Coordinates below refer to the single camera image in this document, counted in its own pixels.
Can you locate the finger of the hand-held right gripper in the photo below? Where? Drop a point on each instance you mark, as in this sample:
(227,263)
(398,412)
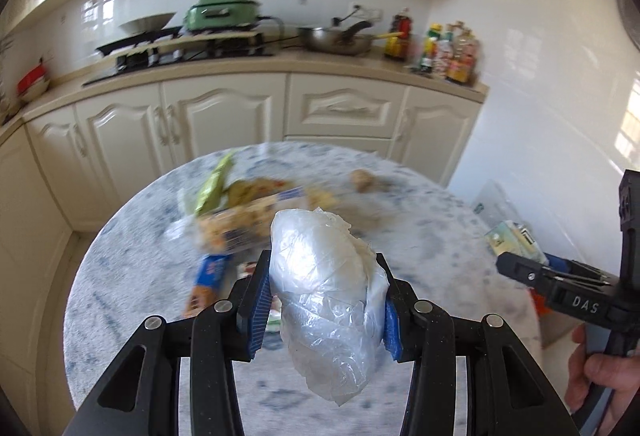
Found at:
(520,268)

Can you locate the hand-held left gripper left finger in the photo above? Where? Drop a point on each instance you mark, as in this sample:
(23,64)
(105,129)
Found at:
(255,311)

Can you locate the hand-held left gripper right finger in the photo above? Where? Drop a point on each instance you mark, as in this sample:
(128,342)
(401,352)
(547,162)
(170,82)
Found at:
(392,331)

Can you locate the clear plastic bag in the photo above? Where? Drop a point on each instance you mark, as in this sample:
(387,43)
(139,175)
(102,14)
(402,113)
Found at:
(320,276)

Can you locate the person's right hand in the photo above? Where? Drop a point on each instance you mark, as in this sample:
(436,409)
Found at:
(600,371)

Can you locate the white printed rice bag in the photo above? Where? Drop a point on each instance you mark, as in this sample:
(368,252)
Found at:
(515,238)

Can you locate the orange cloth bag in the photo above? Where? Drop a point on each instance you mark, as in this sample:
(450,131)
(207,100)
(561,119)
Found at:
(540,303)

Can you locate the blue snack packet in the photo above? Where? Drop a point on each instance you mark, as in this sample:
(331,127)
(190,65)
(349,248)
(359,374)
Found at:
(210,281)

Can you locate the clear plastic cookie packet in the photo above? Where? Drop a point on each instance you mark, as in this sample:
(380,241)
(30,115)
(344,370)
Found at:
(240,226)

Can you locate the blue white floral tablecloth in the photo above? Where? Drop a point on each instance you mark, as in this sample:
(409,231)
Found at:
(150,276)

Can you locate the green snack packet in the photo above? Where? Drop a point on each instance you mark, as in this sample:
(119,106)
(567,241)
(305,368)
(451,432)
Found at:
(212,188)

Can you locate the brown ginger piece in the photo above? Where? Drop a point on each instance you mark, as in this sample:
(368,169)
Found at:
(365,181)

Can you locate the cream base kitchen cabinet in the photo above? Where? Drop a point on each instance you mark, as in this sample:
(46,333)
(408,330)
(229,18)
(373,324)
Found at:
(215,116)

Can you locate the cluster of condiment bottles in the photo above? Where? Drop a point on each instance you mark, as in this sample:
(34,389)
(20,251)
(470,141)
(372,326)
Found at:
(450,53)

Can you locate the black gas stove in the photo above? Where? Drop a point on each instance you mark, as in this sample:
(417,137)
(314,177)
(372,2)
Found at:
(190,51)

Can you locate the steel pan with ladle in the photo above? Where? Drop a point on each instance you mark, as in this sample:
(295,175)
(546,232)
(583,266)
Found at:
(335,41)

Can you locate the green electric cooking pot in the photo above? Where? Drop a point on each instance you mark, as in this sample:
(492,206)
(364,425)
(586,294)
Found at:
(222,11)

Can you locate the red bowl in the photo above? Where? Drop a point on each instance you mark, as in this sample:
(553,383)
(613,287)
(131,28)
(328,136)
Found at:
(34,78)

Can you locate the white wall outlet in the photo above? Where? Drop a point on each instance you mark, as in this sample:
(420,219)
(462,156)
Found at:
(358,8)

